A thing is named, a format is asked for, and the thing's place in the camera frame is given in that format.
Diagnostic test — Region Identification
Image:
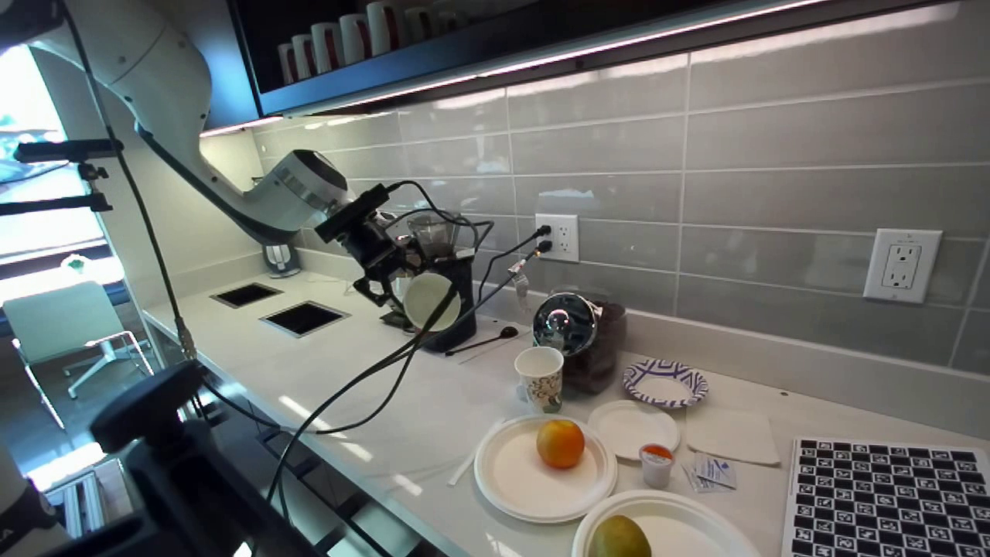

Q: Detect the black cupboard shelf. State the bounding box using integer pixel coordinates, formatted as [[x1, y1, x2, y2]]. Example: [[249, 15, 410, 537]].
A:
[[230, 0, 930, 117]]

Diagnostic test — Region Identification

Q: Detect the orange fruit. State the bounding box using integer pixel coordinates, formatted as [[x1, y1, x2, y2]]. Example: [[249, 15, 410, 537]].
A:
[[533, 414, 589, 475]]

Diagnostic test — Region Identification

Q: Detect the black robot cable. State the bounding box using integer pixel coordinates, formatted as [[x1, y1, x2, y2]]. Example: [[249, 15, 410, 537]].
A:
[[56, 0, 502, 436]]

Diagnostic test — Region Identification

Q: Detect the black long spoon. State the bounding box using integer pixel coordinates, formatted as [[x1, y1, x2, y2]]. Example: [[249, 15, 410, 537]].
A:
[[442, 323, 523, 358]]

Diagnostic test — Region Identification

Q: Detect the white sauce packet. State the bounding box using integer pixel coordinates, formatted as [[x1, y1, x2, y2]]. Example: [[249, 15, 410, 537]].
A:
[[687, 455, 740, 494]]

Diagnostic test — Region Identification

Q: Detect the black stereo camera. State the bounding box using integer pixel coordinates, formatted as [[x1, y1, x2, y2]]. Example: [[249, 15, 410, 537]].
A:
[[87, 357, 211, 457]]

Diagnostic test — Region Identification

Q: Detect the black camera stand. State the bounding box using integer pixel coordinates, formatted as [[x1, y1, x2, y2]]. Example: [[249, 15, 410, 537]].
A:
[[0, 411, 322, 557]]

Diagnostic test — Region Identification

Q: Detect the white paper napkin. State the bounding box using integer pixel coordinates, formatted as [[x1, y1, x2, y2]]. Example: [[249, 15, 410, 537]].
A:
[[683, 407, 786, 470]]

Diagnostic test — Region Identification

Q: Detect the swirl print paper cup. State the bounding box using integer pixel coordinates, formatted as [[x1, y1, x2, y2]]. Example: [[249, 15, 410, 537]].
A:
[[397, 259, 465, 339]]

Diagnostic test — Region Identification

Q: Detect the small white paper plate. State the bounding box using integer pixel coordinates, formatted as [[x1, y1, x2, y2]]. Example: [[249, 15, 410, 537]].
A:
[[586, 395, 683, 466]]

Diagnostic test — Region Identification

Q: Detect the empty white wall outlet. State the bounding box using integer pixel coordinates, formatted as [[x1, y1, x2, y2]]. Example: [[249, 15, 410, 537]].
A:
[[859, 225, 948, 306]]

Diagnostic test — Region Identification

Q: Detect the black coffee grinder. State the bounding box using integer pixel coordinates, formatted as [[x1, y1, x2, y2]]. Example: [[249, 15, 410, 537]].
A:
[[404, 208, 478, 357]]

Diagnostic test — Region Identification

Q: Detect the white paper bowl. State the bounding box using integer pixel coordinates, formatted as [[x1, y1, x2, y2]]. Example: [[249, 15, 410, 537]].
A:
[[568, 486, 765, 557]]

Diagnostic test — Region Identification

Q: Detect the white wall outlet with plugs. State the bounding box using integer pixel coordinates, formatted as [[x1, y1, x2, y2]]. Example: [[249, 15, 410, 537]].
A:
[[533, 211, 581, 264]]

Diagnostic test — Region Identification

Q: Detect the black camera on tripod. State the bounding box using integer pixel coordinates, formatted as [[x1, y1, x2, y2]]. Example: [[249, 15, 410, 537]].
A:
[[0, 138, 126, 221]]

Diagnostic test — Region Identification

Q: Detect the small gray kettle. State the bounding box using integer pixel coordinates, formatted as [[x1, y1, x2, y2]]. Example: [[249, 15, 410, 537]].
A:
[[260, 241, 302, 278]]

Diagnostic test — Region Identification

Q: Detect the small black scale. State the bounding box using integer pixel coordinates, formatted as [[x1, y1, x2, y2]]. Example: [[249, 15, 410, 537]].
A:
[[378, 304, 413, 334]]

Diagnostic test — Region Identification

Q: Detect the yellow green fruit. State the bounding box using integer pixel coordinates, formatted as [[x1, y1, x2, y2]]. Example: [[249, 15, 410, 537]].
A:
[[586, 511, 657, 557]]

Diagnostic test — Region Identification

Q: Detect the small patterned paper cup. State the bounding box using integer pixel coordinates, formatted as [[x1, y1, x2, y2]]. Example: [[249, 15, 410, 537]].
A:
[[511, 344, 568, 414]]

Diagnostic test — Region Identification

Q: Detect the blue patterned paper plate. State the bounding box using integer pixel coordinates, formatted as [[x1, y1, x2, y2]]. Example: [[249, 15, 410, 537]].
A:
[[618, 357, 711, 414]]

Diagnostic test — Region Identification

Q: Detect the small red sauce cup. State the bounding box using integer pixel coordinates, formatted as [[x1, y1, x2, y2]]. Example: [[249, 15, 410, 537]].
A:
[[637, 443, 678, 492]]

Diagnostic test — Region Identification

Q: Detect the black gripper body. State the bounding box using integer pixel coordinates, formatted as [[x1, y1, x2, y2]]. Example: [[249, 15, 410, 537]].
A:
[[353, 225, 422, 304]]

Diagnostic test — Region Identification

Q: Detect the white cafe table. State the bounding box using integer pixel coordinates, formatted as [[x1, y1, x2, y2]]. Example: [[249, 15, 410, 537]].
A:
[[0, 253, 126, 304]]

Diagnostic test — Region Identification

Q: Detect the large white paper plate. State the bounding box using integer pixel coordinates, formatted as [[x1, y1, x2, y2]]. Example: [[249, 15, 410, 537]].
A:
[[470, 411, 622, 526]]

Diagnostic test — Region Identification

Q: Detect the black grinder power cable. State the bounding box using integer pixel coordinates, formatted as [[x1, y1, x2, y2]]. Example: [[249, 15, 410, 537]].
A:
[[473, 222, 554, 312]]

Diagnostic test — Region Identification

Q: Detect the white chair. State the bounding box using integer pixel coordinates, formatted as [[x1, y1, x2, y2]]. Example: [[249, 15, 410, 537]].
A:
[[0, 278, 160, 403]]

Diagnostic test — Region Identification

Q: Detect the black white checkerboard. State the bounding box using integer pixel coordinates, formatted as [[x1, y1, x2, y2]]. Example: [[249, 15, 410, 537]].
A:
[[784, 435, 990, 557]]

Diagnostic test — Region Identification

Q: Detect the long black cable white tag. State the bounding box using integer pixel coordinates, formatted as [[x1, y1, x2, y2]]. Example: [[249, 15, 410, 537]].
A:
[[264, 240, 558, 538]]

